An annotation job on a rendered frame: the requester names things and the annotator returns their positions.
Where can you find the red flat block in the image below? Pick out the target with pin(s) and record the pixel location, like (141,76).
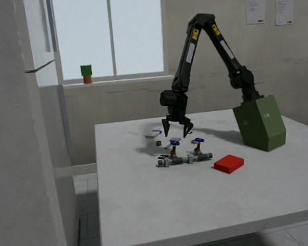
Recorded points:
(228,164)

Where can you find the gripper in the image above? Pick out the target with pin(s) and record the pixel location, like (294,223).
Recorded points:
(178,116)

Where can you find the grey pipe manifold with two blue valves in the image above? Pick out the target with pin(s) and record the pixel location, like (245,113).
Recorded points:
(189,158)

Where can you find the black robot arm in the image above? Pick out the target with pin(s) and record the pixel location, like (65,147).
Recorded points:
(243,80)

